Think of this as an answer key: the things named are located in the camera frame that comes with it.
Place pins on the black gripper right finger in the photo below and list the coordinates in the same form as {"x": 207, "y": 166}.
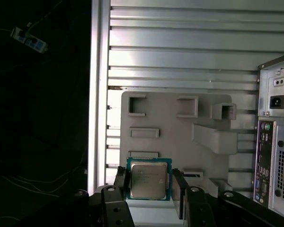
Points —
{"x": 196, "y": 210}

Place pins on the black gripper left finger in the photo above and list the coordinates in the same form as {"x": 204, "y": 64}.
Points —
{"x": 113, "y": 208}

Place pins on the silver CPU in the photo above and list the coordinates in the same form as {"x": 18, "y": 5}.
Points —
{"x": 148, "y": 179}

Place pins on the grey parts rack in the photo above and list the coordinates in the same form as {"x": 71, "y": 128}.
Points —
{"x": 170, "y": 132}

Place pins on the black PC case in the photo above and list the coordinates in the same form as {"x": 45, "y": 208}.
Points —
{"x": 262, "y": 94}

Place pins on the grey power supply unit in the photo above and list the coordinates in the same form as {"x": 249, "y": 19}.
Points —
{"x": 278, "y": 87}

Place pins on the white power strip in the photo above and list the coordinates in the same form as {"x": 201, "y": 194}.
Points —
{"x": 29, "y": 40}

